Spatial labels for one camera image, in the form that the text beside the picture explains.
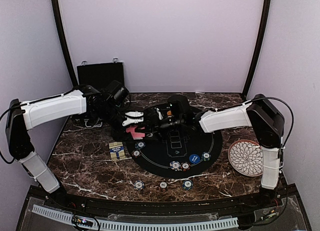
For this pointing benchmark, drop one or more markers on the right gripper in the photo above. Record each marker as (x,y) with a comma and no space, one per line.
(153,122)

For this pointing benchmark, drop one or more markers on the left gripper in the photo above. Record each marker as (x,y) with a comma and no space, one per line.
(118,135)

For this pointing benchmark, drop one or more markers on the red-backed playing card deck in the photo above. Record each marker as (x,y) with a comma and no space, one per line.
(135,134)

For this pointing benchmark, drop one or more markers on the red card deck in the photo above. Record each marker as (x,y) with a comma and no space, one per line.
(116,150)

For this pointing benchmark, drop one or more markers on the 50 chips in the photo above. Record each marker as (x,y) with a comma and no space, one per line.
(206,156)
(140,145)

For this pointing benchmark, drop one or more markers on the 100 chips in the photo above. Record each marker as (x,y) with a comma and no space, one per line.
(136,153)
(185,166)

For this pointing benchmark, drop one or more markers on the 10 chips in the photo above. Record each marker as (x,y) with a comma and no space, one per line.
(175,165)

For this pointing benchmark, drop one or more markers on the blue small blind button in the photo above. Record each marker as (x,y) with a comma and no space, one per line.
(194,158)

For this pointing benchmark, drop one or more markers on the blue chip stack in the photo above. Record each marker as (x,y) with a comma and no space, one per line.
(139,185)

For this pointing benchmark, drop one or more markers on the orange 100 chip stack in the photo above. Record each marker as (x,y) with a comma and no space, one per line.
(163,185)

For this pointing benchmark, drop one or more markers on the green-blue 50 chip stack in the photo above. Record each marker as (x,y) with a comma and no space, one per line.
(187,184)

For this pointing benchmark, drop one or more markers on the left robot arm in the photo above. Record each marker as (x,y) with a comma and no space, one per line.
(26,115)

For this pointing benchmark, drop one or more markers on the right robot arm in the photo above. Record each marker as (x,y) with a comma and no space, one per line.
(259,113)

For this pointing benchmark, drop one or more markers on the round black poker mat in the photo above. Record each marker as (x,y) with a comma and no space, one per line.
(177,145)

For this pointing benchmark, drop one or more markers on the black poker chip case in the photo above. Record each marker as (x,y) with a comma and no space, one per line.
(103,86)

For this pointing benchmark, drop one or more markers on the floral patterned plate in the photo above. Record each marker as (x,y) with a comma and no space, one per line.
(246,157)

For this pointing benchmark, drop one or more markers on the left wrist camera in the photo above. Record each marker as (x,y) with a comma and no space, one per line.
(133,117)

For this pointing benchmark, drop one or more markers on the white cable duct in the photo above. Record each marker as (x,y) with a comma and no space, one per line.
(122,222)

